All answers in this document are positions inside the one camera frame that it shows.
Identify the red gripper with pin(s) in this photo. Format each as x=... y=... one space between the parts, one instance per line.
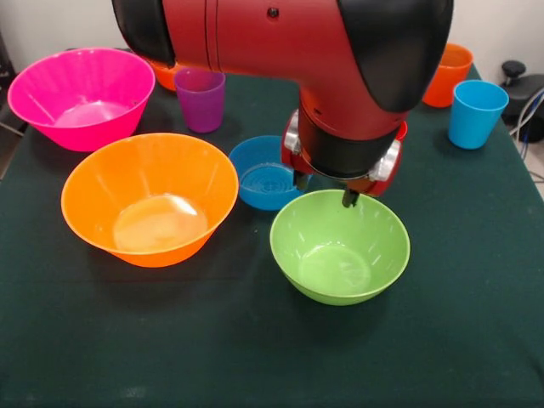
x=374 y=187

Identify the green bowl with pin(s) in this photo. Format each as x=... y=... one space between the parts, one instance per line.
x=336 y=238

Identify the blue bowl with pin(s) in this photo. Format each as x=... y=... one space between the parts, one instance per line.
x=255 y=178

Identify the large orange bowl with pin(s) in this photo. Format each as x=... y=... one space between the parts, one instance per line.
x=127 y=178

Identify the purple cup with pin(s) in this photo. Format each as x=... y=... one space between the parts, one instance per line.
x=200 y=106

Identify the blue cup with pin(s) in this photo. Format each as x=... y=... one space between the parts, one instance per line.
x=472 y=123

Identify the dark green table cloth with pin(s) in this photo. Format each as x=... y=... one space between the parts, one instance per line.
x=297 y=348

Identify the orange cup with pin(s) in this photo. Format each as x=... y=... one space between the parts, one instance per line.
x=446 y=81

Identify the small dark orange bowl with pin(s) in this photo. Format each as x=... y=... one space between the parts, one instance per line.
x=163 y=78

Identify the black round knob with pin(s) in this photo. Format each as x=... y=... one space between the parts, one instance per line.
x=513 y=68

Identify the black round base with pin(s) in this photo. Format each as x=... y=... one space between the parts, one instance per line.
x=533 y=85

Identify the large pink bowl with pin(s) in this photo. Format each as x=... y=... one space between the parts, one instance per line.
x=51 y=85

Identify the grey metal leg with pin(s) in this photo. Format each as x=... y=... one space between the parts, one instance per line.
x=10 y=127

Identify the black equipment box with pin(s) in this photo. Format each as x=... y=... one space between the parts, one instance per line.
x=4 y=64

